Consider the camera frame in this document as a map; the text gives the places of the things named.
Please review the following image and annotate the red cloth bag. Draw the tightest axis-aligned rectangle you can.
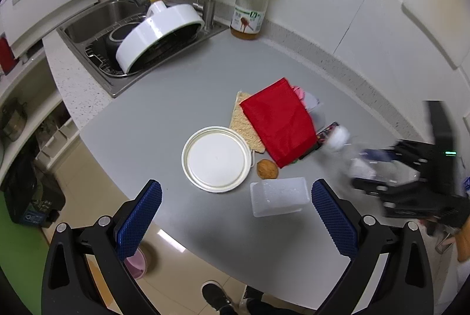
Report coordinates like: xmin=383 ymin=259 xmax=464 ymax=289
xmin=240 ymin=77 xmax=318 ymax=168

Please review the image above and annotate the beige loofah sponge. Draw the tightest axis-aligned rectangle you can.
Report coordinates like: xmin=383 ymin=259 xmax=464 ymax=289
xmin=229 ymin=92 xmax=265 ymax=154

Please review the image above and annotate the clear plastic food box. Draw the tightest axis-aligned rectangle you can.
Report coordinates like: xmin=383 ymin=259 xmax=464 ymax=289
xmin=250 ymin=177 xmax=310 ymax=218

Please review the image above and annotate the white round lid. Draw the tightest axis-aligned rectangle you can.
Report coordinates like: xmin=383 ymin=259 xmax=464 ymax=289
xmin=181 ymin=126 xmax=254 ymax=193

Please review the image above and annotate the stainless steel sink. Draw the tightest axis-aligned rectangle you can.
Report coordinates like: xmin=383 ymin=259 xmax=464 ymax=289
xmin=58 ymin=0 xmax=228 ymax=98

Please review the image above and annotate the pink cloth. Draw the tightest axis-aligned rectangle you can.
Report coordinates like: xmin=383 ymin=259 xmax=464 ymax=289
xmin=292 ymin=86 xmax=306 ymax=106

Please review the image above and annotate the honey jar yellow lid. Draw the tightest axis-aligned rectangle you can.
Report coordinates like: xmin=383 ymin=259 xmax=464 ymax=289
xmin=230 ymin=0 xmax=268 ymax=40

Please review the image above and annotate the pink trash bin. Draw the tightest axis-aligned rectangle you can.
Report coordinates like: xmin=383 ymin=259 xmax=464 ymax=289
xmin=124 ymin=247 xmax=148 ymax=280

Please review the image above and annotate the black colourful spray can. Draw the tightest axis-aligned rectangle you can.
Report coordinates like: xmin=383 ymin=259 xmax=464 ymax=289
xmin=300 ymin=122 xmax=339 ymax=160

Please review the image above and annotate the clear plastic bottle white cap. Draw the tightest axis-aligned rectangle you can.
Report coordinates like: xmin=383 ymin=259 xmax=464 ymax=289
xmin=322 ymin=125 xmax=419 ymax=186

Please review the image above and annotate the lavender cloth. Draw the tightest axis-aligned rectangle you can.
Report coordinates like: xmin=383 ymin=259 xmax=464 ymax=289
xmin=303 ymin=92 xmax=326 ymax=131

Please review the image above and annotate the brown walnut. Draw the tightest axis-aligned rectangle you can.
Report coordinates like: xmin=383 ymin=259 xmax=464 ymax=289
xmin=256 ymin=159 xmax=279 ymax=180

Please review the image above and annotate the black shoe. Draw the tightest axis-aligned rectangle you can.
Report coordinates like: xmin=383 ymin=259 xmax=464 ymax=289
xmin=201 ymin=281 xmax=236 ymax=315

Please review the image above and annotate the black pot in sink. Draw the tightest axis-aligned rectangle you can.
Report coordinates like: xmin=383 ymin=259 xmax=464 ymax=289
xmin=105 ymin=22 xmax=139 ymax=53

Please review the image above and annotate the black dual recycling bin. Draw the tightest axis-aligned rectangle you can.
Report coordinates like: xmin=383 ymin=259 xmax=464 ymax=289
xmin=1 ymin=156 xmax=65 ymax=228

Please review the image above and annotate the red canister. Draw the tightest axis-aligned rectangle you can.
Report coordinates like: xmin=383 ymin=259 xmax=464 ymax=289
xmin=0 ymin=36 xmax=18 ymax=75

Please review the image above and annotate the steel stock pot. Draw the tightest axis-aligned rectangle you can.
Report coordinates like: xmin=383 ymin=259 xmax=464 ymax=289
xmin=1 ymin=99 xmax=27 ymax=142

